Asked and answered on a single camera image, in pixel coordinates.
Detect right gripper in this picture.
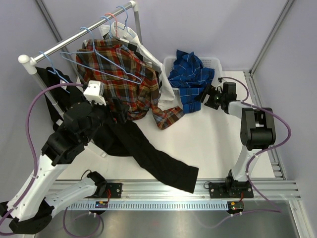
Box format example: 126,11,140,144
194,84,225,110

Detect blue plaid shirt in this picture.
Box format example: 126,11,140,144
168,50,215,114

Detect blue hanger of black shirt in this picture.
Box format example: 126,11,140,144
36,51,70,97

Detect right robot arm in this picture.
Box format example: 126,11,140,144
195,82,276,199

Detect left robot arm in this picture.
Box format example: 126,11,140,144
0,98,129,235

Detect red brown plaid shirt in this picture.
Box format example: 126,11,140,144
75,39,184,130

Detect grey black checked shirt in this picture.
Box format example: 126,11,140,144
95,37,167,92

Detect blue hanger of red shirt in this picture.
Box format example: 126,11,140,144
100,15,117,36

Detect white shirt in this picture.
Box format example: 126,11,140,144
99,22,175,110

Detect pink hanger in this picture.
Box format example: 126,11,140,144
104,12,118,37

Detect blue hanger of white shirt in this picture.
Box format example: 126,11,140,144
116,5,135,38

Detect white plastic basket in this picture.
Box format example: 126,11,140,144
163,56,224,87

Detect white and steel clothes rack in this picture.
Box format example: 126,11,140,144
17,0,143,157

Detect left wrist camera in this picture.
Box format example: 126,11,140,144
83,80,106,106

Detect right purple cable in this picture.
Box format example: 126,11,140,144
198,76,292,228

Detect purple cable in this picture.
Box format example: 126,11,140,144
198,76,292,228
0,82,105,236

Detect white slotted cable duct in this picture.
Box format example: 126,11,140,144
68,201,228,211

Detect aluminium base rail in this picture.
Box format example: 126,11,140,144
49,180,301,200

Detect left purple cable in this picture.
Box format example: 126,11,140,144
0,82,105,236

